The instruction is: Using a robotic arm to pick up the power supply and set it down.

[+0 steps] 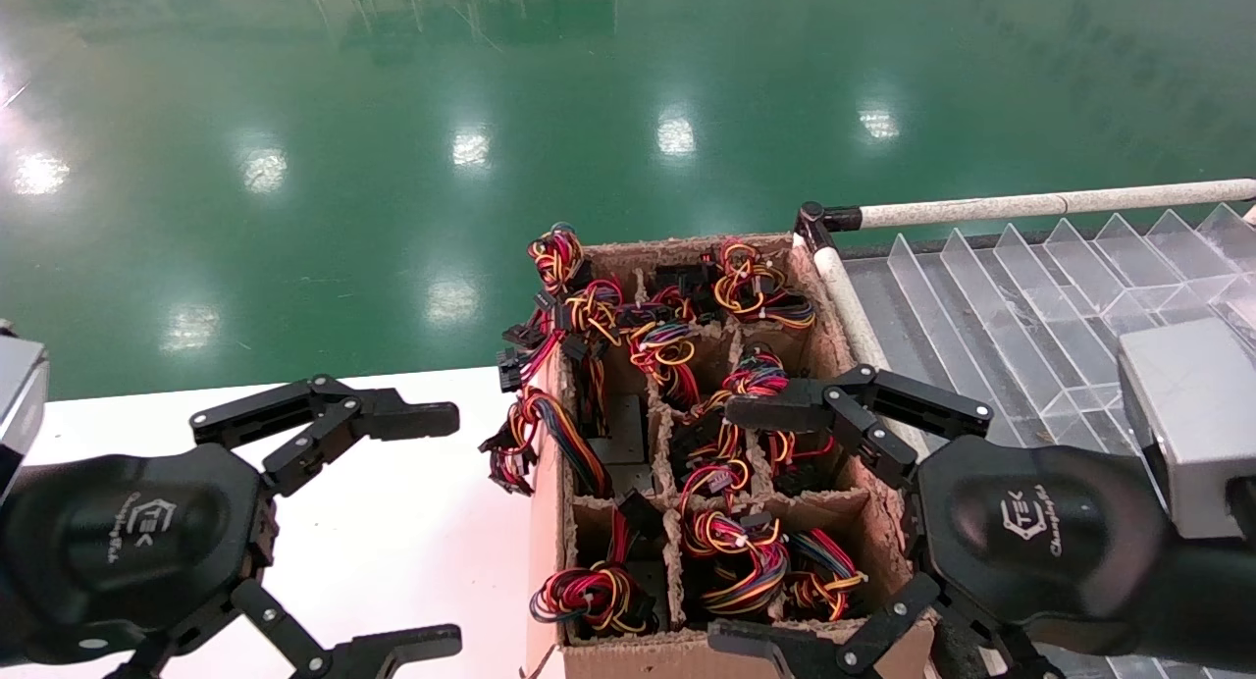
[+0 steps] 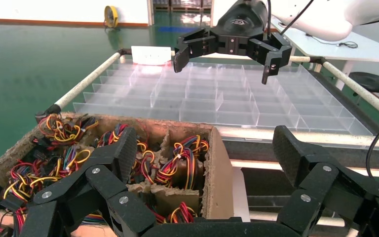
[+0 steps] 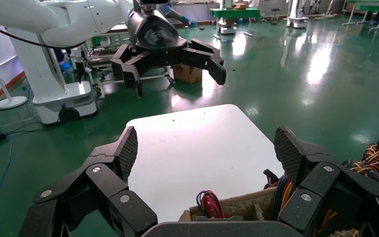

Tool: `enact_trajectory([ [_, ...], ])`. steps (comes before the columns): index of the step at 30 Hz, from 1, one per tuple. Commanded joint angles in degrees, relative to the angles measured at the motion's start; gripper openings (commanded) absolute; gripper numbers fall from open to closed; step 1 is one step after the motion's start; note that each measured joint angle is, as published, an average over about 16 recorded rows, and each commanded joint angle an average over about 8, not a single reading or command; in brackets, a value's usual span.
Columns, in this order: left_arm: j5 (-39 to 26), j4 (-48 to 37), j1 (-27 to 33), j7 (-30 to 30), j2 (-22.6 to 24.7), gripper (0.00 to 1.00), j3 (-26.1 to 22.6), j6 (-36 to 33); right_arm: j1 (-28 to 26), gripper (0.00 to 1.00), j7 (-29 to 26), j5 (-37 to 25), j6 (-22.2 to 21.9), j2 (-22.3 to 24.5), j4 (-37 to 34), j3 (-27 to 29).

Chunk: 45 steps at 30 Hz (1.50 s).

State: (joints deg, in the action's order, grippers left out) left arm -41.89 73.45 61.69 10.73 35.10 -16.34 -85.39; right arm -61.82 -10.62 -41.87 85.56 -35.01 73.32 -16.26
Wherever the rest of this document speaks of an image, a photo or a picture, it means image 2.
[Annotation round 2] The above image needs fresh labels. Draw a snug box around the white side table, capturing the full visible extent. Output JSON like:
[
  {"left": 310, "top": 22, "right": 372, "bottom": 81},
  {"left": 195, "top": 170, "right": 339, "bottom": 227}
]
[{"left": 271, "top": 16, "right": 379, "bottom": 91}]

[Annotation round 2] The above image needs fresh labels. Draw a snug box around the background storage shelving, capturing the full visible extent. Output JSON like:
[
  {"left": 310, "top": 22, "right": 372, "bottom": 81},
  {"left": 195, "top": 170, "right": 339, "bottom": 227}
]
[{"left": 152, "top": 0, "right": 212, "bottom": 13}]

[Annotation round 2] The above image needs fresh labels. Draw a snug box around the clear acrylic divider tray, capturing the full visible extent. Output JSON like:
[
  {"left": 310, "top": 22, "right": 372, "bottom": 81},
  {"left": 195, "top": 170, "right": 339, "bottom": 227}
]
[{"left": 73, "top": 60, "right": 373, "bottom": 136}]

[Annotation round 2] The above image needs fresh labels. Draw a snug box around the white label card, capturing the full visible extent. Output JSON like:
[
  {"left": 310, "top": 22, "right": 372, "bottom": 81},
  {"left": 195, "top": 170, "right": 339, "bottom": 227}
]
[{"left": 131, "top": 45, "right": 172, "bottom": 65}]

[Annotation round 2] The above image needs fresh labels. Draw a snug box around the brown cardboard divider box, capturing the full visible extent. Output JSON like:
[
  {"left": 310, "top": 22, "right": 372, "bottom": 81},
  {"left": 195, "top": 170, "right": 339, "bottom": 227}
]
[{"left": 0, "top": 113, "right": 234, "bottom": 237}]

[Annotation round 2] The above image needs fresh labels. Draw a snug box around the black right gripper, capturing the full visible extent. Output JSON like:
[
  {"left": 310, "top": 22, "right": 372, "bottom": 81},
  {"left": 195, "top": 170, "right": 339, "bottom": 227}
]
[{"left": 173, "top": 0, "right": 293, "bottom": 85}]

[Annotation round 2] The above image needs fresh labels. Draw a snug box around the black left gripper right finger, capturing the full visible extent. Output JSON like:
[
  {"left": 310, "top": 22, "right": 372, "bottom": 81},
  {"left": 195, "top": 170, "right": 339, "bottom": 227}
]
[{"left": 272, "top": 125, "right": 379, "bottom": 237}]

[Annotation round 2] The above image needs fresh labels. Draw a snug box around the black round stool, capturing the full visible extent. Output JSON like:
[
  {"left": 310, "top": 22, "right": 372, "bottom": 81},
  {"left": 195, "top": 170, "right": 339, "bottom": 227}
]
[{"left": 349, "top": 72, "right": 379, "bottom": 94}]

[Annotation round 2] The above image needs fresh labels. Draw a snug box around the yellow floor fan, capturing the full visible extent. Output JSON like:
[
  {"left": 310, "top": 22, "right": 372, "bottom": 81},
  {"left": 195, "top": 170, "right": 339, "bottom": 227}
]
[{"left": 104, "top": 5, "right": 119, "bottom": 29}]

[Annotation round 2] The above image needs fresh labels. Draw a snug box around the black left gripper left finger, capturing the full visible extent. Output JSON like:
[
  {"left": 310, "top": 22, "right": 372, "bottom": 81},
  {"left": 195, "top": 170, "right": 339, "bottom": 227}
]
[{"left": 19, "top": 125, "right": 157, "bottom": 237}]

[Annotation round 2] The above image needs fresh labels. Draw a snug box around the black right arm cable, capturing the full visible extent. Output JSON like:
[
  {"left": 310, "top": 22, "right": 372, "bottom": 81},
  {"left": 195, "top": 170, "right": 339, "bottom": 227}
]
[{"left": 279, "top": 0, "right": 315, "bottom": 36}]

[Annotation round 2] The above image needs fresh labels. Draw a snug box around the white padded rack tube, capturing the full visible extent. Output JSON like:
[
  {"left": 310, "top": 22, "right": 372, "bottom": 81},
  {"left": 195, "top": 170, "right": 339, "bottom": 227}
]
[
  {"left": 171, "top": 52, "right": 324, "bottom": 63},
  {"left": 310, "top": 57, "right": 379, "bottom": 126},
  {"left": 217, "top": 126, "right": 379, "bottom": 149},
  {"left": 35, "top": 49, "right": 132, "bottom": 123}
]

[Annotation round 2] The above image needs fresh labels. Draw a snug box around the dark metal rack frame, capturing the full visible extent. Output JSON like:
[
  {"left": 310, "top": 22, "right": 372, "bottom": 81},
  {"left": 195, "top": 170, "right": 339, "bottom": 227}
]
[{"left": 224, "top": 140, "right": 379, "bottom": 237}]

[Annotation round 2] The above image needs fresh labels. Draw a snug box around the thin black coiled cable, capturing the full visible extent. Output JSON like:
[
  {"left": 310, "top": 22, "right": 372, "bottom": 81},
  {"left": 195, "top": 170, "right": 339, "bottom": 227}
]
[{"left": 305, "top": 33, "right": 359, "bottom": 49}]

